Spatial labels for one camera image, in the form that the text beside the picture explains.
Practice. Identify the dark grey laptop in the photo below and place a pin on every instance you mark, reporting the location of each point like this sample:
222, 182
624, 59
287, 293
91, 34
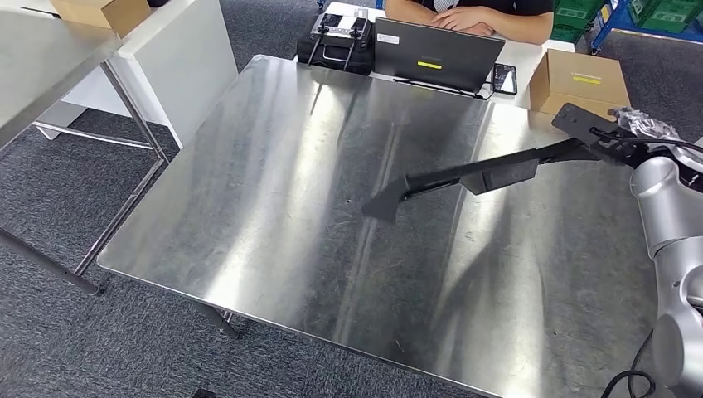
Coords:
439, 46

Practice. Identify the person's left hand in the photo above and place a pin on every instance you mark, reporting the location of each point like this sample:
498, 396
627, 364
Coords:
461, 19

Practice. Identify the person's left forearm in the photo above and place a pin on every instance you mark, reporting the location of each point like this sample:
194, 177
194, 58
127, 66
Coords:
522, 30

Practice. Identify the black smartphone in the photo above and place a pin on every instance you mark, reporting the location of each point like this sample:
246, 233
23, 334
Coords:
504, 79

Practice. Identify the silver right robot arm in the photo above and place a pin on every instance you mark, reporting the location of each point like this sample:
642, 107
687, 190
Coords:
670, 219

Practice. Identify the cardboard box yellow label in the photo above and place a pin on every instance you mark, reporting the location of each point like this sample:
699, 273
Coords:
582, 82

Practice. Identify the black bag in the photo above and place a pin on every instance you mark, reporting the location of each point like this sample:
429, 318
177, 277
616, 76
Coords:
159, 3

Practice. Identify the plain cardboard box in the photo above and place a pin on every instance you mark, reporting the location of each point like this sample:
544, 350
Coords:
99, 14

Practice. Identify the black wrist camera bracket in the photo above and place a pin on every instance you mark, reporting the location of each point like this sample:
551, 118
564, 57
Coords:
582, 123

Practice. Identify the black plastic bracket panel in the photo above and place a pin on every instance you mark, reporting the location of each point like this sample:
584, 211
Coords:
439, 178

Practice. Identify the person's right forearm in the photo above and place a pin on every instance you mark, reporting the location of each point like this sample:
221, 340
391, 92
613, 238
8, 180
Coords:
406, 11

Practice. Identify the blue storage rack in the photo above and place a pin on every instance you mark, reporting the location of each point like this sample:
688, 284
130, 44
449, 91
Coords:
609, 22

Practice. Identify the green plastic crate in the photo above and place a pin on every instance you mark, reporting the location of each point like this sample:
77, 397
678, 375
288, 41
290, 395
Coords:
664, 14
571, 16

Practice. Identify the stainless steel workbench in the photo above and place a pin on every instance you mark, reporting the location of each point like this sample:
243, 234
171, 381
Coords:
329, 192

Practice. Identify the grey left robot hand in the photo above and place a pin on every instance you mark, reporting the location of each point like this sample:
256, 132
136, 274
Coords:
204, 394

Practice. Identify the black remote controller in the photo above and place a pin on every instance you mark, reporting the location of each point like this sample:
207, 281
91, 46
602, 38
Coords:
335, 55

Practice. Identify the person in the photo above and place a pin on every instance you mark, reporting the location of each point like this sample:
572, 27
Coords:
522, 5

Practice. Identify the stainless steel table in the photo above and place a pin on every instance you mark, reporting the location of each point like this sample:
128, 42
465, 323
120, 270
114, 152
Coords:
55, 71

